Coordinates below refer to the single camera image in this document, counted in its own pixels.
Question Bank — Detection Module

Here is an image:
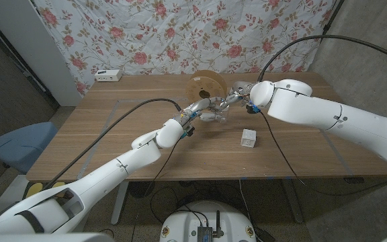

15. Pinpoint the white board with yellow patches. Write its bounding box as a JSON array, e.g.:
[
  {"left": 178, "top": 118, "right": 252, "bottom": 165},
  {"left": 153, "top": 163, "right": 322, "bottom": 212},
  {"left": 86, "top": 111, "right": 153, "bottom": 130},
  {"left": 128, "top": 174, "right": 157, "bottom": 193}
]
[{"left": 0, "top": 174, "right": 67, "bottom": 219}]

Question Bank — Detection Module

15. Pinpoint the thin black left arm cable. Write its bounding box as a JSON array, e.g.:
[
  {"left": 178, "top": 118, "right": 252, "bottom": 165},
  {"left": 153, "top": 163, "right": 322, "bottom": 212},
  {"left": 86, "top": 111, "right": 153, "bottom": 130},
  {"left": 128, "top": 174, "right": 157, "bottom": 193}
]
[{"left": 131, "top": 136, "right": 185, "bottom": 242}]

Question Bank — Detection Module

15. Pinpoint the black electronics module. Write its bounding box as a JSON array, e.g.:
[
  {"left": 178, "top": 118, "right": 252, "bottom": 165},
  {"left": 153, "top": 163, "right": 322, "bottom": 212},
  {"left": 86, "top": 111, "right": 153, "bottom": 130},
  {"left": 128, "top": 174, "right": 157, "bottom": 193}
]
[{"left": 197, "top": 210, "right": 224, "bottom": 242}]

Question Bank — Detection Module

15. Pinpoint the black round floor disc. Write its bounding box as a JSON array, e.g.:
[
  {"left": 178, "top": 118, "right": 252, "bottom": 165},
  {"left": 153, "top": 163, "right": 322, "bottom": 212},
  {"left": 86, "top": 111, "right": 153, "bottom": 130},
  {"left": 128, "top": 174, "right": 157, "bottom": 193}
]
[{"left": 128, "top": 181, "right": 157, "bottom": 198}]

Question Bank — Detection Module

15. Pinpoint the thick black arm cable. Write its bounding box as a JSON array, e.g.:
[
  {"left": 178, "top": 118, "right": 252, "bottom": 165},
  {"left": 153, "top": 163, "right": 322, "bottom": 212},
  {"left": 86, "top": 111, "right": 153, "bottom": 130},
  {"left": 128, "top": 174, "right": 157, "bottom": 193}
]
[
  {"left": 257, "top": 34, "right": 387, "bottom": 83},
  {"left": 45, "top": 97, "right": 183, "bottom": 191}
]

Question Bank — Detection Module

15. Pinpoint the white cube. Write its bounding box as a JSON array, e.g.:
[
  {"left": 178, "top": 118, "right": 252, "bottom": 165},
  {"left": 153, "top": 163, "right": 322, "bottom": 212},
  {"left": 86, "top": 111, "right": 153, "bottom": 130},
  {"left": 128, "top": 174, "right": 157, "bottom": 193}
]
[{"left": 241, "top": 128, "right": 258, "bottom": 149}]

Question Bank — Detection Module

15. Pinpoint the white wall panel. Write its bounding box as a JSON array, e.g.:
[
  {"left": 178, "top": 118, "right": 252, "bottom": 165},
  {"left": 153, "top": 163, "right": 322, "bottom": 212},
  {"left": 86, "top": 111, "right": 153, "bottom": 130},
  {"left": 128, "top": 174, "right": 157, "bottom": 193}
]
[{"left": 0, "top": 0, "right": 83, "bottom": 108}]

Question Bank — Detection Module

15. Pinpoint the white power strip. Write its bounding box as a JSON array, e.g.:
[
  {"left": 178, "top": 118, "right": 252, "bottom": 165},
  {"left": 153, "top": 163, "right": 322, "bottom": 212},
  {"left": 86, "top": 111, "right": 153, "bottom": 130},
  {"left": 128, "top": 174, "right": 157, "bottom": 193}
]
[{"left": 94, "top": 69, "right": 123, "bottom": 83}]

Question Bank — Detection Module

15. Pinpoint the blue padded stool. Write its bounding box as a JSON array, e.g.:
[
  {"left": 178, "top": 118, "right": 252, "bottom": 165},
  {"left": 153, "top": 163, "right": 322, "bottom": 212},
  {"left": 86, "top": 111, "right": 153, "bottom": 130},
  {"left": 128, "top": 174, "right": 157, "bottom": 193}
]
[{"left": 0, "top": 121, "right": 59, "bottom": 175}]

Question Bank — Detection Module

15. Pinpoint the white table leg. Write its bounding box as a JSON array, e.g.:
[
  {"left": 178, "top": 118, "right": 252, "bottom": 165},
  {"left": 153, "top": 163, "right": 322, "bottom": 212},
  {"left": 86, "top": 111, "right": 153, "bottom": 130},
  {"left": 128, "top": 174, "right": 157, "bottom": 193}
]
[{"left": 110, "top": 181, "right": 130, "bottom": 226}]

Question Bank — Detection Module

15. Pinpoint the floral backdrop cloth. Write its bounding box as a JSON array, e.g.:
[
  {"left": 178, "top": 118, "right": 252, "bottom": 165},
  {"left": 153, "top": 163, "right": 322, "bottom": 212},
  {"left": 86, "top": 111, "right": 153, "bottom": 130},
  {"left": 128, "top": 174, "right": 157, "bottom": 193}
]
[{"left": 32, "top": 0, "right": 335, "bottom": 97}]

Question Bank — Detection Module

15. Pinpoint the clear medicine bottle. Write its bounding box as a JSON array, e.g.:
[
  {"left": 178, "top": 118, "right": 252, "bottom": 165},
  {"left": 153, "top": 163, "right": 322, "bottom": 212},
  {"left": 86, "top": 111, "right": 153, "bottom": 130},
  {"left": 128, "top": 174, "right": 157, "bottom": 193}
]
[{"left": 218, "top": 99, "right": 230, "bottom": 124}]

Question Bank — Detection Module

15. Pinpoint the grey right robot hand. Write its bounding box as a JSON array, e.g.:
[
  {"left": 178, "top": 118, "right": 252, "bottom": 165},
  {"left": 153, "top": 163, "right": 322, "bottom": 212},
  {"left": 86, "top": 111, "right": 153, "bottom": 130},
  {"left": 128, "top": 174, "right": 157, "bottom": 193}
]
[{"left": 219, "top": 81, "right": 255, "bottom": 110}]

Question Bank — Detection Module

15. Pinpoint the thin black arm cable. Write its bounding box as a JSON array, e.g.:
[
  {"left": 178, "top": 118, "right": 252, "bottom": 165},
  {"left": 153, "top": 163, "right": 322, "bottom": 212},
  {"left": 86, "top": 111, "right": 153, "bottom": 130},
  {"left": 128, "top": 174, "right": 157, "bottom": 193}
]
[
  {"left": 259, "top": 112, "right": 387, "bottom": 197},
  {"left": 131, "top": 136, "right": 185, "bottom": 242}
]

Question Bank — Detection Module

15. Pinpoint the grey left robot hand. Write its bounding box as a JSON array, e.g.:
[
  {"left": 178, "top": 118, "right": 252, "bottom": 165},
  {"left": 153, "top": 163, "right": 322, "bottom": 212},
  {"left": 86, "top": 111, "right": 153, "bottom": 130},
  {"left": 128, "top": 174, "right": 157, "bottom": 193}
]
[{"left": 175, "top": 96, "right": 228, "bottom": 130}]

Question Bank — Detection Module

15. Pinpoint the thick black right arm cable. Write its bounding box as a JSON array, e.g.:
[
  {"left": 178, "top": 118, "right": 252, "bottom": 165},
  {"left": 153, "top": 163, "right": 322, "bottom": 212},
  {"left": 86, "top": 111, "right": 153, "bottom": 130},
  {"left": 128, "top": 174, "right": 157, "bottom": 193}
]
[{"left": 257, "top": 34, "right": 387, "bottom": 83}]

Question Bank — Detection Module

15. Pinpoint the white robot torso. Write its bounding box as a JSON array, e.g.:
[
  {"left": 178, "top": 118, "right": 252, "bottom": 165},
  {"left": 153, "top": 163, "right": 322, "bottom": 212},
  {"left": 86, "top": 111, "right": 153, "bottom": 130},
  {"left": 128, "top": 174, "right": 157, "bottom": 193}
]
[{"left": 159, "top": 200, "right": 257, "bottom": 242}]

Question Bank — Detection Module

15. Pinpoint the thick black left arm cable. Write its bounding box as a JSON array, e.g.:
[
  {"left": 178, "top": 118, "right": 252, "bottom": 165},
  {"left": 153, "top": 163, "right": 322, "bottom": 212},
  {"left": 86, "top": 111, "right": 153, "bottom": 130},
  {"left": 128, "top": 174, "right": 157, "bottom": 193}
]
[{"left": 45, "top": 97, "right": 183, "bottom": 191}]

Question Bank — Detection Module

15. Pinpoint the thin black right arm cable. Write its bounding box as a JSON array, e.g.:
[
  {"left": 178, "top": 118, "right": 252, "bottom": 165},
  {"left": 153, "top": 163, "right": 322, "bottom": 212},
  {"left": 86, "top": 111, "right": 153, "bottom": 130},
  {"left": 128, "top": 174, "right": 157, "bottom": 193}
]
[{"left": 259, "top": 112, "right": 387, "bottom": 197}]

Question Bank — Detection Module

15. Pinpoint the grey table leg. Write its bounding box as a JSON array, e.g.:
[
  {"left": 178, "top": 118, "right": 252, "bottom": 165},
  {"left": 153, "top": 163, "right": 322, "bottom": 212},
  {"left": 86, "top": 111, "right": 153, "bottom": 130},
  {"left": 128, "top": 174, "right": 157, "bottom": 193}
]
[{"left": 280, "top": 177, "right": 304, "bottom": 224}]

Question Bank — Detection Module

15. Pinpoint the black backdrop stand pole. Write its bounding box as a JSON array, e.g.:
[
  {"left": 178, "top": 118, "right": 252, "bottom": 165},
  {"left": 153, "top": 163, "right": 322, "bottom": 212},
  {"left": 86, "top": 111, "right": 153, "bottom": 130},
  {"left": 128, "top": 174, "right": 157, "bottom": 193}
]
[{"left": 320, "top": 0, "right": 345, "bottom": 43}]

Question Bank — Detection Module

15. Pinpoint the cardboard filament reel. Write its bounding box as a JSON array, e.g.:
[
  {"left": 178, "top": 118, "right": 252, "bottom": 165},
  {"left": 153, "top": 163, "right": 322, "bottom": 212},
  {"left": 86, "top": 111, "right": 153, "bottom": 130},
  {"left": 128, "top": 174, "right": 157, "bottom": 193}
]
[{"left": 185, "top": 69, "right": 228, "bottom": 105}]

